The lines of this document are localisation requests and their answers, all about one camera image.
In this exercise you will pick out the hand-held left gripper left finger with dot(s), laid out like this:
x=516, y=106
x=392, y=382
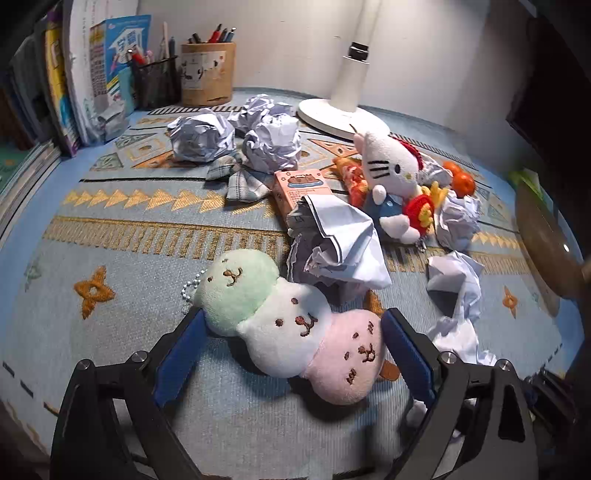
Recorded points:
x=178, y=360

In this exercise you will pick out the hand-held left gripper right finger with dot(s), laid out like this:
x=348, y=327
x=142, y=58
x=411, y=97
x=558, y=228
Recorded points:
x=411, y=355

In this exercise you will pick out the three-ball pastel plush toy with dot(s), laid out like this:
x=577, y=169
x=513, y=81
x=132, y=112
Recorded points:
x=295, y=323

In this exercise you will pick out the red french fries plush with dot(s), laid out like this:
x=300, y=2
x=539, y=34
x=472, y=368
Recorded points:
x=418, y=205

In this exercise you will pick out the grey plaid fabric bow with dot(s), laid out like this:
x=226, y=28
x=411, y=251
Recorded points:
x=244, y=184

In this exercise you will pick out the white cat plush toy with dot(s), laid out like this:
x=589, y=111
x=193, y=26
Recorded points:
x=385, y=159

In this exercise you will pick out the crumpled white paper ball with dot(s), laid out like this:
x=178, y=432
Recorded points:
x=434, y=173
x=455, y=337
x=201, y=136
x=274, y=143
x=457, y=219
x=450, y=274
x=258, y=108

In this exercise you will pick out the patterned blue table mat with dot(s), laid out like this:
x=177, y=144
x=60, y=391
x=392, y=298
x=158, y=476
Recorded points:
x=138, y=258

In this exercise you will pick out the large crumpled lined paper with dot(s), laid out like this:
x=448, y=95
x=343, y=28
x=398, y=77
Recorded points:
x=351, y=244

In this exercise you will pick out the round wooden board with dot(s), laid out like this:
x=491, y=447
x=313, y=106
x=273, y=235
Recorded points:
x=545, y=240

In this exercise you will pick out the orange mandarin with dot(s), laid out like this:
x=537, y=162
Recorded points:
x=450, y=167
x=463, y=183

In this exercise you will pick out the pizza slice toy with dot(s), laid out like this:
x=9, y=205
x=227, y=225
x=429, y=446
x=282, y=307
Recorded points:
x=353, y=177

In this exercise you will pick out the orange cardboard box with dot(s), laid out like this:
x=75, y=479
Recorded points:
x=300, y=184

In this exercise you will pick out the small crumpled grey wrapper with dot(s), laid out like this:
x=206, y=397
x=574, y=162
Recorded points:
x=111, y=121

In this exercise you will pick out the green flat book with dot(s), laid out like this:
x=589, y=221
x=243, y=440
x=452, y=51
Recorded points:
x=14, y=164

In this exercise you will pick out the white desk lamp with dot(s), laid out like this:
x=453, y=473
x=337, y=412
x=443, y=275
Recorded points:
x=344, y=87

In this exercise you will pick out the black mesh pen holder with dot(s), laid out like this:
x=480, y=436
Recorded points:
x=154, y=83

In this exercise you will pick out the bamboo pen holder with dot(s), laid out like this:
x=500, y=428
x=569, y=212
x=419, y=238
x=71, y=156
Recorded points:
x=207, y=74

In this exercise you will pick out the dark cabinet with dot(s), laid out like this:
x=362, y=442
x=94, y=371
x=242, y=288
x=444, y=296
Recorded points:
x=549, y=92

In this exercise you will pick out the row of books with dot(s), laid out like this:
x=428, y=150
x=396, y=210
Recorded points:
x=55, y=78

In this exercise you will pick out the blue printed booklet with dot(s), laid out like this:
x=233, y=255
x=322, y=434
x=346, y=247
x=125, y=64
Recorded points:
x=122, y=50

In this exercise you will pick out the black pen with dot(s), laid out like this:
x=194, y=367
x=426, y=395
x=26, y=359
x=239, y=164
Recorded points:
x=194, y=38

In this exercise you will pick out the red pen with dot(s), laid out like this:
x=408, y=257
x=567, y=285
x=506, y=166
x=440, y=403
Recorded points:
x=215, y=33

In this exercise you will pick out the blue pen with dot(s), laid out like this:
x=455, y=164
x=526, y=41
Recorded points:
x=227, y=34

